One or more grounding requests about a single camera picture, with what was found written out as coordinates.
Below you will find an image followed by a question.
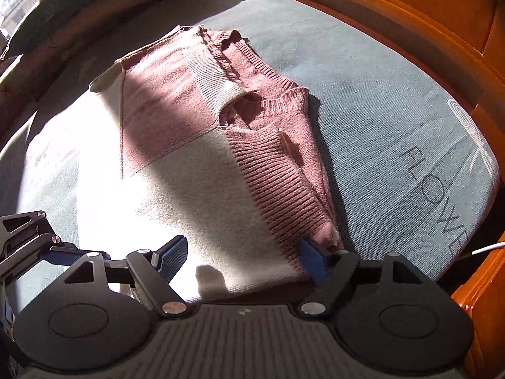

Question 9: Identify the pink and white sweater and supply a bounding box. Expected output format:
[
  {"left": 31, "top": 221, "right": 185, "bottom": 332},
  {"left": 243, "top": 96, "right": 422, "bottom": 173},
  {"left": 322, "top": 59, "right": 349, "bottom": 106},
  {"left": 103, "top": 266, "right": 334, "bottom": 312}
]
[{"left": 75, "top": 24, "right": 345, "bottom": 298}]

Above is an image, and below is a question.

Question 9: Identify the wooden headboard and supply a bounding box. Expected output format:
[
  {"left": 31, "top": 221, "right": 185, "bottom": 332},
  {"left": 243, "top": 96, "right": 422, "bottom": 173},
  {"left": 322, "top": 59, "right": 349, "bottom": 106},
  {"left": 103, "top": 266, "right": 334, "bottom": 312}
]
[{"left": 208, "top": 0, "right": 505, "bottom": 379}]

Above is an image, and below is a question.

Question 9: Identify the grey-green pillow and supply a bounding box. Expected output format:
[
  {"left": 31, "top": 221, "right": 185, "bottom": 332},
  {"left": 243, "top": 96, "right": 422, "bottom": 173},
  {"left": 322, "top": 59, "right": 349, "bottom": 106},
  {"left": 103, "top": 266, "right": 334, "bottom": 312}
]
[{"left": 5, "top": 0, "right": 132, "bottom": 58}]

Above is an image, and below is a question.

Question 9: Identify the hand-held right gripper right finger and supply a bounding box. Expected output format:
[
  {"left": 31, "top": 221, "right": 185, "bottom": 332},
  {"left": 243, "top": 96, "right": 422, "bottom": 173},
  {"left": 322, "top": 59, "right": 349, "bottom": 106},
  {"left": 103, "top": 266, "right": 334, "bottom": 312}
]
[{"left": 297, "top": 237, "right": 424, "bottom": 317}]

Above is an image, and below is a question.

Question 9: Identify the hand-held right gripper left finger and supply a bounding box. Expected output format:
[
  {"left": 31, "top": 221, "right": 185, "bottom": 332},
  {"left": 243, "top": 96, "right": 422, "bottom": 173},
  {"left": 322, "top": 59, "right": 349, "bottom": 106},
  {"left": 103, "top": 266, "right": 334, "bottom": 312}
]
[{"left": 63, "top": 235, "right": 188, "bottom": 317}]

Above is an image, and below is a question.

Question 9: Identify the pink floral folded quilt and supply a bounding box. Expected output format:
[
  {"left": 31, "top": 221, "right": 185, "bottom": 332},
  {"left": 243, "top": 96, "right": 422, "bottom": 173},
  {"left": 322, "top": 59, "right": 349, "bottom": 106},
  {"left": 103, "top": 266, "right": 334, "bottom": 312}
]
[{"left": 0, "top": 0, "right": 206, "bottom": 135}]

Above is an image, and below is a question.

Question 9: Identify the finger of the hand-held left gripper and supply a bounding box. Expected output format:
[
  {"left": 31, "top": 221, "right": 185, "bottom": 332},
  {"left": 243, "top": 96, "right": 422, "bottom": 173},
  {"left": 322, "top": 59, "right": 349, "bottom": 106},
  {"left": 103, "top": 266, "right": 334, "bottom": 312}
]
[{"left": 0, "top": 211, "right": 82, "bottom": 282}]

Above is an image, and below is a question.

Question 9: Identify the white cable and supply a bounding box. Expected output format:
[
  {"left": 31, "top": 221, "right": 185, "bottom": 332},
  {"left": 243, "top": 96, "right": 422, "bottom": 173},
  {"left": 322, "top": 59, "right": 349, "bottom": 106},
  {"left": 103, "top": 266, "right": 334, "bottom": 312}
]
[{"left": 471, "top": 242, "right": 505, "bottom": 256}]

